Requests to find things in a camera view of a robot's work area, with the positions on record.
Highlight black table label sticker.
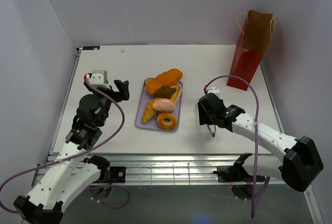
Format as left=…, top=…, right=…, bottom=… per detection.
left=82, top=46, right=100, bottom=50

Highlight long orange bread loaf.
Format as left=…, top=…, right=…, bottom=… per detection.
left=145, top=68, right=183, bottom=95

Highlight aluminium rail frame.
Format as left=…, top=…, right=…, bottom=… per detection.
left=32, top=153, right=312, bottom=186

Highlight lavender plastic tray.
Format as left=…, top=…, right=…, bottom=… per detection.
left=135, top=81, right=183, bottom=132

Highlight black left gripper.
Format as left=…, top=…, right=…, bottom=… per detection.
left=85, top=80, right=130, bottom=127

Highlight white iced hotdog bun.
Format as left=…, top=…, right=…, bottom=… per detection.
left=170, top=85, right=183, bottom=105

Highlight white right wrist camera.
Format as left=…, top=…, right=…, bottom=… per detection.
left=205, top=87, right=220, bottom=98

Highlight dark brown chocolate bread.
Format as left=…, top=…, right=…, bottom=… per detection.
left=153, top=85, right=176, bottom=99

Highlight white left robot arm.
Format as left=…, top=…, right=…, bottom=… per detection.
left=13, top=78, right=130, bottom=223

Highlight striped croissant bread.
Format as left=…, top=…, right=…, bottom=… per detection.
left=141, top=99, right=158, bottom=124

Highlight sliced baguette piece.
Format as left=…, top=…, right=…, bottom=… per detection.
left=144, top=78, right=154, bottom=85

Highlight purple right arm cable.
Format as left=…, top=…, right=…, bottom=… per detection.
left=206, top=75, right=270, bottom=219

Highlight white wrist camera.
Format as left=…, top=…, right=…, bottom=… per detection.
left=87, top=70, right=110, bottom=89
left=205, top=87, right=220, bottom=98

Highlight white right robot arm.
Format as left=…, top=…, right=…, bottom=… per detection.
left=198, top=93, right=324, bottom=192

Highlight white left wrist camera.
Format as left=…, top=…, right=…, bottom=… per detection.
left=87, top=70, right=110, bottom=89

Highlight pink sugared round bread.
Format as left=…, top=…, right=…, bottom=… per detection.
left=153, top=99, right=176, bottom=113

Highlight golden bagel ring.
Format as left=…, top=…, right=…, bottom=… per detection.
left=157, top=112, right=178, bottom=131

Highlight metal serving tongs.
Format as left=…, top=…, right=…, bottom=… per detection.
left=206, top=124, right=216, bottom=137

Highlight red brown paper bag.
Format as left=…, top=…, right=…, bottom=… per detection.
left=227, top=10, right=278, bottom=91

